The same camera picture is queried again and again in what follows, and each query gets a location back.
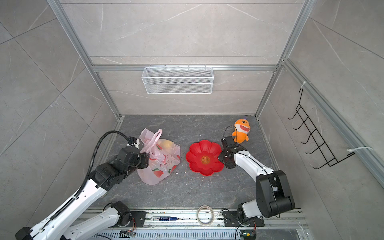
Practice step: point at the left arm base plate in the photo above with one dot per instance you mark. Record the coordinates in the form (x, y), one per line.
(136, 219)

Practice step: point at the pink plastic bag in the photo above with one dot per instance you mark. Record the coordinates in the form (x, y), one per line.
(161, 163)

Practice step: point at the white wire mesh basket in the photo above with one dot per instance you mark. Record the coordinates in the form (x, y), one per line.
(178, 80)

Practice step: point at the red flower-shaped plate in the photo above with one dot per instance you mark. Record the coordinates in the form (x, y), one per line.
(203, 158)

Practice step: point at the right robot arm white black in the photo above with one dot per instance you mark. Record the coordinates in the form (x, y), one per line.
(273, 192)

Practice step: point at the cream fake pear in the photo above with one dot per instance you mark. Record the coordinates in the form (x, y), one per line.
(166, 144)

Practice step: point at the black wire hook rack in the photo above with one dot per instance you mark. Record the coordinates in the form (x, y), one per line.
(315, 136)

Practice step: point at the orange shark plush toy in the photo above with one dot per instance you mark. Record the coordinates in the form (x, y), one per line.
(242, 128)

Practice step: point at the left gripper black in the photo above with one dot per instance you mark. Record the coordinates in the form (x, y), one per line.
(144, 159)

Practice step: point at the clear tape roll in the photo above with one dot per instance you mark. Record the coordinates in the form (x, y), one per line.
(205, 216)

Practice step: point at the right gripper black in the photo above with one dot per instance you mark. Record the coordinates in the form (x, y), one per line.
(221, 158)

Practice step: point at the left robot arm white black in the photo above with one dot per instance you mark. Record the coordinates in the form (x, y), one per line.
(59, 225)

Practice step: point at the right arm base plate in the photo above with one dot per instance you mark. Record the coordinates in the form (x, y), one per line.
(236, 218)

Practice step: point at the blue marker pen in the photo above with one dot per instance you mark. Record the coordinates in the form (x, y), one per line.
(164, 219)

